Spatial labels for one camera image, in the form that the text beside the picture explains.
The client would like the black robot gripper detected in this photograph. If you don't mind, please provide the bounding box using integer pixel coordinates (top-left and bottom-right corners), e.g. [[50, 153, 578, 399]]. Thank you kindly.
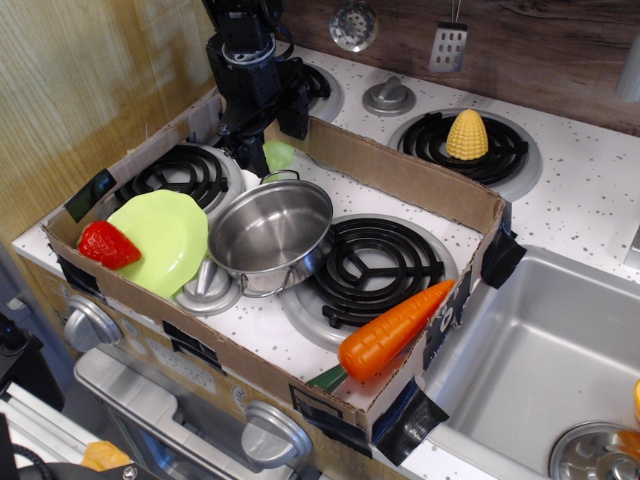
[[206, 34, 309, 178]]

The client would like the light green toy broccoli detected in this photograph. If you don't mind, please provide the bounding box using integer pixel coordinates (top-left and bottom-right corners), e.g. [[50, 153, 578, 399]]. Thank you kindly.
[[263, 141, 295, 182]]

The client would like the small steel pan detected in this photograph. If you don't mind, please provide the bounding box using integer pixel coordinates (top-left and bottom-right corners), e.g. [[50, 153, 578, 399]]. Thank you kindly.
[[208, 177, 334, 298]]

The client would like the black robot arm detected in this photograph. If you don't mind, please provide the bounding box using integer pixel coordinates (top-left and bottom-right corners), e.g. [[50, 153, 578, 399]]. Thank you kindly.
[[204, 1, 309, 177]]

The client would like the front left black burner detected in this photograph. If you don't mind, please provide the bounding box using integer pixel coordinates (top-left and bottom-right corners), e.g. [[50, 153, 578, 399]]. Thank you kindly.
[[100, 143, 246, 233]]

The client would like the grey back stovetop knob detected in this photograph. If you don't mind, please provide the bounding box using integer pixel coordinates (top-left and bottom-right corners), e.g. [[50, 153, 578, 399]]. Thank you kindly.
[[362, 76, 417, 117]]

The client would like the grey stovetop knob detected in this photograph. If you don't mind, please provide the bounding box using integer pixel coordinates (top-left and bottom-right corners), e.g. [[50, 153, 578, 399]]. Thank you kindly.
[[362, 76, 417, 117], [175, 257, 241, 316]]

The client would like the hanging metal strainer spoon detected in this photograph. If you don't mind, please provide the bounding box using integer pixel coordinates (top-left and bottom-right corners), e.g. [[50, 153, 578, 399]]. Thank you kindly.
[[329, 1, 379, 53]]

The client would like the light green plastic plate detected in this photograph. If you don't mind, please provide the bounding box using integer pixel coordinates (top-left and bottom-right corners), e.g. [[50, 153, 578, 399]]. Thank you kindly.
[[108, 190, 208, 298]]

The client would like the back right black burner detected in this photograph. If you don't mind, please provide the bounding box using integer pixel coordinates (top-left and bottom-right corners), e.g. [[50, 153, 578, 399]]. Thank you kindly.
[[389, 109, 543, 201]]

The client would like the front right black burner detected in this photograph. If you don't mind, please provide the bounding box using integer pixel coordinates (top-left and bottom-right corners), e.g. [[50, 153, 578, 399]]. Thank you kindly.
[[279, 214, 459, 352]]

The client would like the grey front stovetop knob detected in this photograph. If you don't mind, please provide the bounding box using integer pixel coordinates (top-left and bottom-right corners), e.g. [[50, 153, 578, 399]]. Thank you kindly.
[[175, 257, 241, 316]]

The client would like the brown cardboard fence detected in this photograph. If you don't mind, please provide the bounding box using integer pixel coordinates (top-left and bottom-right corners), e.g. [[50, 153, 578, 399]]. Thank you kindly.
[[41, 91, 527, 466]]

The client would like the hanging metal slotted spatula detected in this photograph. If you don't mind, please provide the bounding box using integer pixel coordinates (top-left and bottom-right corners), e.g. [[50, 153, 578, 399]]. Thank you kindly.
[[428, 1, 468, 73]]

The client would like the yellow toy corn cob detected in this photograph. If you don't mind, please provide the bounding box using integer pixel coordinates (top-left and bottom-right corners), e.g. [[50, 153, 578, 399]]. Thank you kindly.
[[445, 109, 489, 161]]

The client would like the red toy strawberry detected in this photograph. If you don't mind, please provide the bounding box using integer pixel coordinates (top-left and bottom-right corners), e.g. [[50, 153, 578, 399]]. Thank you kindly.
[[77, 220, 142, 270]]

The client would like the orange toy carrot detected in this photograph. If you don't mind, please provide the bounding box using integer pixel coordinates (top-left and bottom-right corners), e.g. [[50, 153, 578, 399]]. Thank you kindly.
[[338, 280, 455, 381]]

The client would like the grey left oven knob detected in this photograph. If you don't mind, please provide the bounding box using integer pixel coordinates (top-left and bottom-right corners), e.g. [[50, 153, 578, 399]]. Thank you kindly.
[[63, 295, 124, 353]]

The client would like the grey oven knob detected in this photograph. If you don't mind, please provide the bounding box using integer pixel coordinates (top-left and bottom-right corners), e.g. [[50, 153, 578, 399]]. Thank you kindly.
[[63, 295, 124, 353], [241, 400, 313, 469]]

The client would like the grey right oven knob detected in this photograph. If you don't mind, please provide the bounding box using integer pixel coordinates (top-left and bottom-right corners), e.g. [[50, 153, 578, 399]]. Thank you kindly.
[[241, 400, 313, 469]]

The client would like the silver toy sink basin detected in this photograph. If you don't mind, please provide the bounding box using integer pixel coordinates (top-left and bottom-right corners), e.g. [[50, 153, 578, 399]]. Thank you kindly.
[[402, 246, 639, 479]]

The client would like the orange cloth scrap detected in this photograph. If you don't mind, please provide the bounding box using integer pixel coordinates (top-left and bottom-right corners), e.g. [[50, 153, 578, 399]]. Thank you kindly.
[[80, 440, 131, 472]]

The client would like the silver sink drain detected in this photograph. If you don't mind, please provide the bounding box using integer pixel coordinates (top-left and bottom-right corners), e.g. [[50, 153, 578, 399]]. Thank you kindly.
[[547, 422, 639, 479]]

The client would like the orange object in sink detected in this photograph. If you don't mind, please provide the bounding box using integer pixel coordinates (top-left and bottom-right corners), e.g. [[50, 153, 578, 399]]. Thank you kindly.
[[618, 381, 640, 459]]

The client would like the silver oven door handle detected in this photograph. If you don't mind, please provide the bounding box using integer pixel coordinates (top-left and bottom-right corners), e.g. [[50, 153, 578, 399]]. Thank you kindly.
[[75, 349, 269, 479]]

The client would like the grey faucet post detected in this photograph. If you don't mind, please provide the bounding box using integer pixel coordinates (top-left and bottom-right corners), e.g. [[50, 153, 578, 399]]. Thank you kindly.
[[615, 35, 640, 103]]

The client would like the black cable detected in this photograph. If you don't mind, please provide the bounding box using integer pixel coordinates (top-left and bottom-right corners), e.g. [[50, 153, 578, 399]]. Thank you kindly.
[[0, 442, 51, 480]]

